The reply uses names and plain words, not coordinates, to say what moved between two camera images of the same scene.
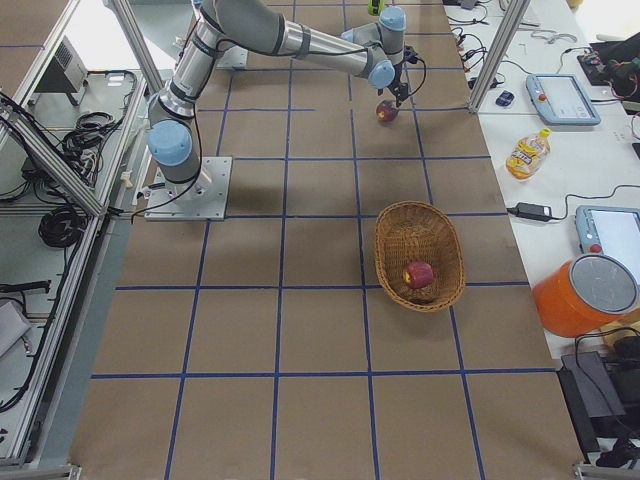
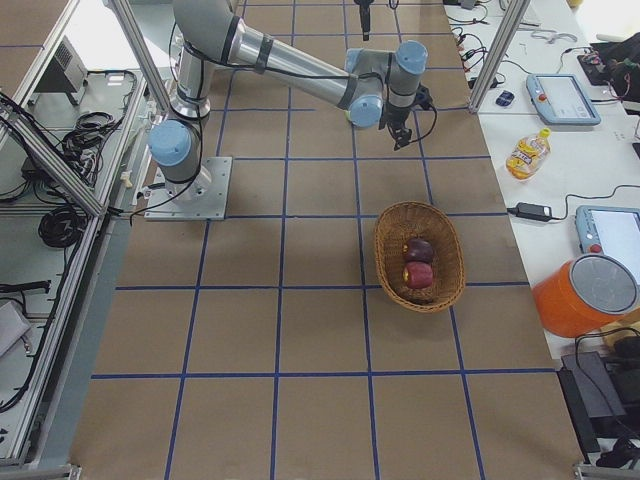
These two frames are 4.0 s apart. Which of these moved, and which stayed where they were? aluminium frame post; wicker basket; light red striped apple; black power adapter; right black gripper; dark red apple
Moved: right black gripper; dark red apple
Stayed: light red striped apple; aluminium frame post; wicker basket; black power adapter
